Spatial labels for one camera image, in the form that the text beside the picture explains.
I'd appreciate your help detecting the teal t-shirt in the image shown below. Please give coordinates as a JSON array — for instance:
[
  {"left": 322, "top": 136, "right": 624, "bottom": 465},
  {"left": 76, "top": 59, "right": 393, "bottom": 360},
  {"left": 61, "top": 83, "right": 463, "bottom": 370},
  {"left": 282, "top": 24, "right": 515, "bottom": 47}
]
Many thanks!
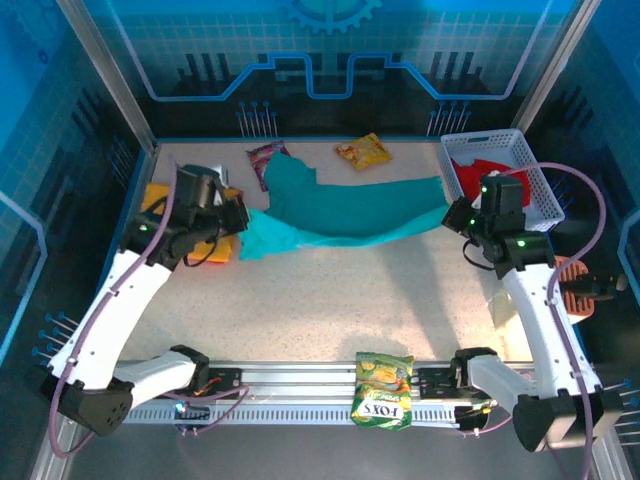
[{"left": 238, "top": 151, "right": 449, "bottom": 261}]

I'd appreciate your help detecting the folded yellow t-shirt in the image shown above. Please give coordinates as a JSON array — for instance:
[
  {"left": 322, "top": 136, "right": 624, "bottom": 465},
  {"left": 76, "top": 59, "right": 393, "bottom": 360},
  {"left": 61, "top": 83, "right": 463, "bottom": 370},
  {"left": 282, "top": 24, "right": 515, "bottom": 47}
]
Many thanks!
[{"left": 141, "top": 183, "right": 246, "bottom": 265}]

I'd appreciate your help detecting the crumpled red t-shirt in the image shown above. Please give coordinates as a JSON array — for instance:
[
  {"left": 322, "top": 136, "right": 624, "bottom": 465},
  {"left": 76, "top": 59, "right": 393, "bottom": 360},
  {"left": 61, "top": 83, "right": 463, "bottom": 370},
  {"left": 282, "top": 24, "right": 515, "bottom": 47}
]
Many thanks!
[{"left": 450, "top": 158, "right": 531, "bottom": 206}]

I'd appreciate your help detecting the white plastic basket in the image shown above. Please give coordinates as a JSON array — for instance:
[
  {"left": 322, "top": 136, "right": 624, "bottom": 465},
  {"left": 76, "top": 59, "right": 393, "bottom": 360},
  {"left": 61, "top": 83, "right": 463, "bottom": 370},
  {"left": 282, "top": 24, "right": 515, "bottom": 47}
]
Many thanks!
[{"left": 438, "top": 128, "right": 566, "bottom": 234}]

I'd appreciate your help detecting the orange plastic rack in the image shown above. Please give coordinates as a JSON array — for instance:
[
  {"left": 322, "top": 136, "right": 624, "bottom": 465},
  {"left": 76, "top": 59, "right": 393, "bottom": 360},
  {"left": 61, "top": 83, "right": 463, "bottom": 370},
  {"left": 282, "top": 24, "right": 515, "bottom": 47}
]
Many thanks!
[{"left": 554, "top": 255, "right": 596, "bottom": 321}]

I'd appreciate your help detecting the purple Fox's candy bag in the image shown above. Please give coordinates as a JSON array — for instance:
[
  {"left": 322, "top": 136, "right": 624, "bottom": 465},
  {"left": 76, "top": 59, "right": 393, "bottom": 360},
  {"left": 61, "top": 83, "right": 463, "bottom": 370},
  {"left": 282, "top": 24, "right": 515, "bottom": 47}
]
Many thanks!
[{"left": 246, "top": 140, "right": 292, "bottom": 194}]

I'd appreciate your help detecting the orange yellow snack bag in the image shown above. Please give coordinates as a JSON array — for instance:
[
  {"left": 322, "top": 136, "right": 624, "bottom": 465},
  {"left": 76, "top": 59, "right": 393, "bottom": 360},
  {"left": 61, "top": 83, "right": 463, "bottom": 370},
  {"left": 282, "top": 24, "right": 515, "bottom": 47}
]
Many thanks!
[{"left": 334, "top": 132, "right": 393, "bottom": 173}]

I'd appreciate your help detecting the small controller board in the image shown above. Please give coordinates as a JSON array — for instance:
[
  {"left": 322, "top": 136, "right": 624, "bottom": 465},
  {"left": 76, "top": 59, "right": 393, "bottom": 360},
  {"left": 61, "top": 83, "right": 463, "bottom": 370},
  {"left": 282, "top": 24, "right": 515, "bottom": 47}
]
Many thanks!
[
  {"left": 453, "top": 403, "right": 496, "bottom": 432},
  {"left": 173, "top": 399, "right": 211, "bottom": 426}
]

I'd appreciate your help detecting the green Fox's candy bag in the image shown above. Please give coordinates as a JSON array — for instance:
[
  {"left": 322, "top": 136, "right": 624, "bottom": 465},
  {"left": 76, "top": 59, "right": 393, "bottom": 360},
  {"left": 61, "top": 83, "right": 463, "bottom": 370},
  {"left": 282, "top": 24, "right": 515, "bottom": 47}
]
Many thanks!
[{"left": 349, "top": 351, "right": 416, "bottom": 432}]

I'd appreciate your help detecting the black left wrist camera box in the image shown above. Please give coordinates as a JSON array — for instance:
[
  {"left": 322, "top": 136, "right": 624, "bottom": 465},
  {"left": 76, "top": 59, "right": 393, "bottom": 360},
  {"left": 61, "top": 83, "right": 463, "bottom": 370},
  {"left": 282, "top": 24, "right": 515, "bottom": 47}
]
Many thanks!
[{"left": 173, "top": 163, "right": 229, "bottom": 207}]

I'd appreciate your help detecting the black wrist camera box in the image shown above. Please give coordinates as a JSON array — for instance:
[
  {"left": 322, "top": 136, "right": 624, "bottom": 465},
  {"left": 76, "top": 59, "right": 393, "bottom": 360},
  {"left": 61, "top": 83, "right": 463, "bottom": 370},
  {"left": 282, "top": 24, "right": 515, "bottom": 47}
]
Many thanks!
[
  {"left": 474, "top": 173, "right": 527, "bottom": 215},
  {"left": 173, "top": 163, "right": 229, "bottom": 207}
]

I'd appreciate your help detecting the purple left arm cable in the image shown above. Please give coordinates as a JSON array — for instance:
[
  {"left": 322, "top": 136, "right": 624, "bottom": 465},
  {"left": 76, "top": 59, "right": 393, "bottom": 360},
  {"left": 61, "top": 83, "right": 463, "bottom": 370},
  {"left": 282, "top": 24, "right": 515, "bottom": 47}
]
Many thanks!
[{"left": 49, "top": 155, "right": 250, "bottom": 457}]

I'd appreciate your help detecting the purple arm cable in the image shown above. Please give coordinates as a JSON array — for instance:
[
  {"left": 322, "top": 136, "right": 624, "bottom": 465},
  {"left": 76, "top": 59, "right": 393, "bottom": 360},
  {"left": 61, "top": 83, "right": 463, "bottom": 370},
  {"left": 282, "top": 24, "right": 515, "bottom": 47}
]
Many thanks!
[
  {"left": 49, "top": 155, "right": 250, "bottom": 457},
  {"left": 462, "top": 162, "right": 609, "bottom": 480}
]

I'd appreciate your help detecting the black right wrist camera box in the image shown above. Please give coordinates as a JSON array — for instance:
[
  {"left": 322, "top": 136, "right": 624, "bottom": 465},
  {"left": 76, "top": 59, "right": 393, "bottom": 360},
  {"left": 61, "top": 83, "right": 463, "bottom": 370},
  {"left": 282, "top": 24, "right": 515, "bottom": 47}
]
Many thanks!
[{"left": 474, "top": 173, "right": 527, "bottom": 215}]

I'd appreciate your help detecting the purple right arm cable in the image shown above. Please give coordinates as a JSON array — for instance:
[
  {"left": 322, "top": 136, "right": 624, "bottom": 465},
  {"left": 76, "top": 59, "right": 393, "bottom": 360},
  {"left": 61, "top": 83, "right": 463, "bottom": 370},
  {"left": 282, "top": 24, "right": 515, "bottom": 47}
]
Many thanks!
[{"left": 462, "top": 162, "right": 609, "bottom": 480}]

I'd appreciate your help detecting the black tool handle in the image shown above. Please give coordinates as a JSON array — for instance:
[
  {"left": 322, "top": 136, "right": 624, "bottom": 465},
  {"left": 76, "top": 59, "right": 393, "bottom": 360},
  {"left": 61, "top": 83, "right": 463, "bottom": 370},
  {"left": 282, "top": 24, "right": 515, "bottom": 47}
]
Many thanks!
[{"left": 564, "top": 272, "right": 629, "bottom": 301}]

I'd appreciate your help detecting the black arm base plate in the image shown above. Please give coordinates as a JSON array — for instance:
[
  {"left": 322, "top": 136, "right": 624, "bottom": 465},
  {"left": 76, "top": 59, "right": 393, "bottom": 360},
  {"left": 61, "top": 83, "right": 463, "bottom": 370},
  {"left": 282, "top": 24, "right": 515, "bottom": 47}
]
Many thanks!
[
  {"left": 204, "top": 367, "right": 245, "bottom": 401},
  {"left": 417, "top": 367, "right": 464, "bottom": 401}
]

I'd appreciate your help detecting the aluminium frame post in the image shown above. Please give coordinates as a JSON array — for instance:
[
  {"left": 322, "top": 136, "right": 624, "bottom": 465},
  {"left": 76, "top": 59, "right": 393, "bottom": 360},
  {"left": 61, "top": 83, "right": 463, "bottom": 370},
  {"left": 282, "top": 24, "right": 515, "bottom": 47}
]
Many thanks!
[
  {"left": 54, "top": 0, "right": 160, "bottom": 154},
  {"left": 510, "top": 0, "right": 604, "bottom": 134}
]

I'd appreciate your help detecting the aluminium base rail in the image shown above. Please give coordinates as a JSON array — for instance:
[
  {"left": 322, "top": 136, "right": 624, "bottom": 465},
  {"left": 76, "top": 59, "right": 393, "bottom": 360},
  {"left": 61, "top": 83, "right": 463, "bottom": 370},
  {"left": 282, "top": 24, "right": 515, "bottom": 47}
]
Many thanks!
[{"left": 119, "top": 360, "right": 541, "bottom": 404}]

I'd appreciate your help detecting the slotted metal cable tray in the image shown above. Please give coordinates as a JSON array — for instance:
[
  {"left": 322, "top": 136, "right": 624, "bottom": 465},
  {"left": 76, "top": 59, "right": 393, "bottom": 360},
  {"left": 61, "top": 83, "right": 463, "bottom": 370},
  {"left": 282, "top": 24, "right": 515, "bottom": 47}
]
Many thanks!
[{"left": 122, "top": 403, "right": 501, "bottom": 426}]

